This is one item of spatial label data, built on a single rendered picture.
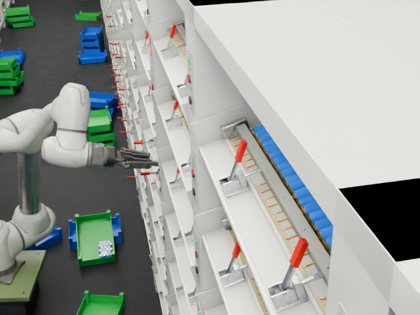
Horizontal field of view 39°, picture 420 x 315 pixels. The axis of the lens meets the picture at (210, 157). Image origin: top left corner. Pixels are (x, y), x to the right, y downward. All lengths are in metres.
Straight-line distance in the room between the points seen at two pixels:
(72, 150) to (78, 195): 1.97
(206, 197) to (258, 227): 0.32
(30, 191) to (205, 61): 1.89
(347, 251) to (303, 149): 0.11
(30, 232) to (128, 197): 1.11
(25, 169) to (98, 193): 1.32
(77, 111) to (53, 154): 0.16
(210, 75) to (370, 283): 0.68
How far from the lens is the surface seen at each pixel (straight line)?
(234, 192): 0.93
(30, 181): 2.79
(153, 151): 2.40
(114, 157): 2.08
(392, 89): 0.66
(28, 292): 2.91
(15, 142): 2.37
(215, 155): 1.05
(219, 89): 1.06
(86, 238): 3.45
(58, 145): 2.05
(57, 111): 2.08
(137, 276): 3.24
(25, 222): 2.93
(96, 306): 3.09
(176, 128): 1.63
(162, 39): 1.73
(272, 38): 0.82
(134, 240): 3.50
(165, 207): 1.98
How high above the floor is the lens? 2.03
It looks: 28 degrees down
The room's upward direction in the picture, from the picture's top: 1 degrees counter-clockwise
